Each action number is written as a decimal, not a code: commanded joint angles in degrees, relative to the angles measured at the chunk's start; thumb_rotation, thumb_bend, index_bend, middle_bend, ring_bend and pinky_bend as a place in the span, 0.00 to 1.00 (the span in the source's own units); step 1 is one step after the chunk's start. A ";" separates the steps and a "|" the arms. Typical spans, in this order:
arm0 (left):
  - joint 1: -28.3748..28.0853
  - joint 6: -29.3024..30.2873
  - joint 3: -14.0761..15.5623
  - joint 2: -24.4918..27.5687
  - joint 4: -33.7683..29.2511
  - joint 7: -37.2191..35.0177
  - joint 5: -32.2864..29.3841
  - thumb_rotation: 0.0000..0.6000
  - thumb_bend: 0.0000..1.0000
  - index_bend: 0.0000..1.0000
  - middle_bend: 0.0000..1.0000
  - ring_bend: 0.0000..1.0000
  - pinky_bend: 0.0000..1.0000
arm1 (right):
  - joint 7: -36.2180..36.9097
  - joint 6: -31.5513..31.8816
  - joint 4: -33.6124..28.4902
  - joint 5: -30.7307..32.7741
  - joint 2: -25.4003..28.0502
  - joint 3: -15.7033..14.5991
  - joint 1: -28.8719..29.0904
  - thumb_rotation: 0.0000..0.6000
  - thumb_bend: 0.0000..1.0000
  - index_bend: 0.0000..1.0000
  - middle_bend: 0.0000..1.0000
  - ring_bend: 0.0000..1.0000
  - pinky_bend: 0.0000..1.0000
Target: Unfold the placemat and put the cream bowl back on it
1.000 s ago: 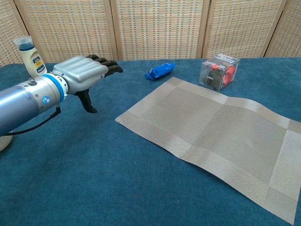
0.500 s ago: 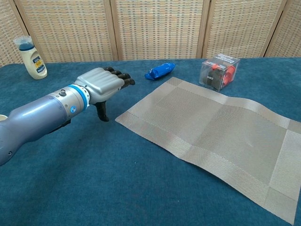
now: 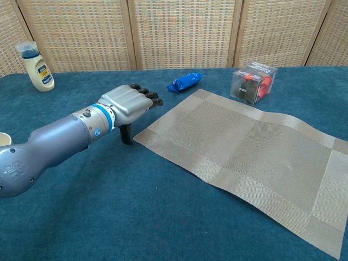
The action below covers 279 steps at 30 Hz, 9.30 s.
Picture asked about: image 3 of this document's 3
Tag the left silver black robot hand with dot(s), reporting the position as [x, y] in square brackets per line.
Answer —
[127, 103]

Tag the white round bowl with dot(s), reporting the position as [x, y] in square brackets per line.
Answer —
[5, 139]

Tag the grey woven placemat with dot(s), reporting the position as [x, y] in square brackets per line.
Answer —
[258, 157]

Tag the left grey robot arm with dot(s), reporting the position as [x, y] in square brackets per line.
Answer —
[54, 144]

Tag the blue snack packet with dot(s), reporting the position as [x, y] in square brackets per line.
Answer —
[185, 82]

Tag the woven wooden folding screen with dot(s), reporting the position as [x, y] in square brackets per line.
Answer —
[185, 32]

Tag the cream mayonnaise squeeze bottle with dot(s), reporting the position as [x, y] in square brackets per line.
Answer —
[40, 73]

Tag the blue carpet table cover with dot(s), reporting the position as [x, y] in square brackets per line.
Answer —
[108, 204]

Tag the clear box red black contents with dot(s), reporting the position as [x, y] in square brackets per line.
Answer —
[251, 84]

